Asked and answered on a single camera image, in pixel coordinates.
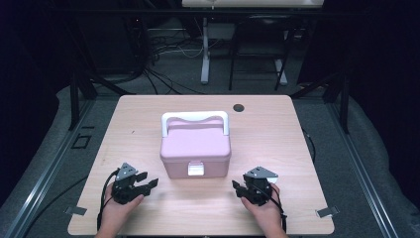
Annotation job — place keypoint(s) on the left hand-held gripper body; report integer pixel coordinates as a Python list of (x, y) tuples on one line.
[(127, 188)]

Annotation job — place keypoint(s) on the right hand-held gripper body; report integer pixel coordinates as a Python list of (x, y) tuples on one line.
[(259, 190)]

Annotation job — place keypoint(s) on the person's right hand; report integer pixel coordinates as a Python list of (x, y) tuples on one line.
[(265, 216)]

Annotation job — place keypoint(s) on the person's left hand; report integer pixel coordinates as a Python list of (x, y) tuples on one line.
[(115, 214)]

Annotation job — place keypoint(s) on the white desk leg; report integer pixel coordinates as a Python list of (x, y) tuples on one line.
[(205, 56), (281, 72)]

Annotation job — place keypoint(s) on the black chair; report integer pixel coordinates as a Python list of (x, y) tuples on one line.
[(261, 24)]

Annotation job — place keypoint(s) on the white desk top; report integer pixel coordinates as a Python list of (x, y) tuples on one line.
[(251, 3)]

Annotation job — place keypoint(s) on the aluminium floor rail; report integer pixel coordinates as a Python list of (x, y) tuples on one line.
[(49, 172), (360, 172)]

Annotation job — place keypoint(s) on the black frame post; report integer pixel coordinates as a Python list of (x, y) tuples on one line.
[(344, 105), (74, 102)]

